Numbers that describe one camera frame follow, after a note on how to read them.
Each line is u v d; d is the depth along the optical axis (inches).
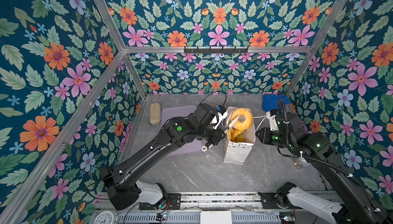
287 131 18.5
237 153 29.5
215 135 22.0
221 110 22.3
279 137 21.1
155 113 41.3
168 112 42.8
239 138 33.9
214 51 36.8
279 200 25.8
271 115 24.1
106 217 26.3
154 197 23.7
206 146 23.4
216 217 26.1
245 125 27.2
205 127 20.6
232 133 32.5
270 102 43.7
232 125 26.0
